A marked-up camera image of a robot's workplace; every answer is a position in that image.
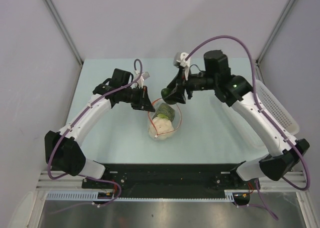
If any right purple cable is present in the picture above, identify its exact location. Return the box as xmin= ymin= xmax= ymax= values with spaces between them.
xmin=186 ymin=34 xmax=312 ymax=221

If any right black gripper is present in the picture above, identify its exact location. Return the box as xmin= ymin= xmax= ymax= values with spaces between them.
xmin=165 ymin=67 xmax=217 ymax=104

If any clear zip top bag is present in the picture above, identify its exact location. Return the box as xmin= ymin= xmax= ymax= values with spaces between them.
xmin=147 ymin=98 xmax=182 ymax=141

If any white plastic basket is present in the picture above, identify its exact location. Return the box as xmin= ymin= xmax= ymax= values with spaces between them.
xmin=224 ymin=79 xmax=300 ymax=149

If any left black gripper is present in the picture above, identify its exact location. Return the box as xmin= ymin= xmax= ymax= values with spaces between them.
xmin=120 ymin=85 xmax=155 ymax=112

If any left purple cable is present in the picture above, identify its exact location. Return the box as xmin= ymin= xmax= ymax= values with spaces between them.
xmin=47 ymin=59 xmax=144 ymax=215

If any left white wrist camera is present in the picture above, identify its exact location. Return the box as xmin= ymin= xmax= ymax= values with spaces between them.
xmin=133 ymin=70 xmax=150 ymax=88

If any green avocado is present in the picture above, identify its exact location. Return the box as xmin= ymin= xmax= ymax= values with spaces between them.
xmin=161 ymin=88 xmax=172 ymax=100

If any green melon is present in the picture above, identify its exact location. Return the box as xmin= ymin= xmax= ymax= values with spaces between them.
xmin=153 ymin=103 xmax=175 ymax=122

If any white cable duct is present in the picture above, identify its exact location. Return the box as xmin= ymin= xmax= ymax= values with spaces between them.
xmin=45 ymin=191 xmax=249 ymax=203

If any purple cable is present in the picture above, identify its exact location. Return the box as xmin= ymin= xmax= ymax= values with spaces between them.
xmin=186 ymin=34 xmax=312 ymax=221
xmin=47 ymin=59 xmax=144 ymax=215

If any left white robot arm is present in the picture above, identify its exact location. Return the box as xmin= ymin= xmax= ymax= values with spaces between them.
xmin=44 ymin=68 xmax=155 ymax=188

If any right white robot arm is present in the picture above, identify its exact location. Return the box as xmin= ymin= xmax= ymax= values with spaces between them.
xmin=161 ymin=50 xmax=310 ymax=189

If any white cauliflower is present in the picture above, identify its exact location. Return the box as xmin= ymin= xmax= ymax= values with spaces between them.
xmin=148 ymin=117 xmax=175 ymax=141

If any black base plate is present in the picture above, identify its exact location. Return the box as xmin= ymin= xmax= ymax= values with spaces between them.
xmin=81 ymin=163 xmax=261 ymax=199

